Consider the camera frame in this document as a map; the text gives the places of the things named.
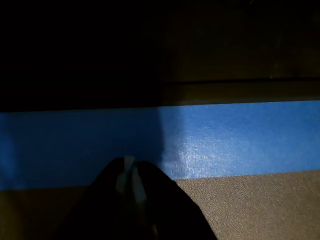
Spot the blue tape strip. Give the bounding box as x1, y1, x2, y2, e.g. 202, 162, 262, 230
0, 99, 320, 191

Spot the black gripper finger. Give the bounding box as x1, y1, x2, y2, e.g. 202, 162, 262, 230
131, 161, 216, 240
49, 156, 148, 240

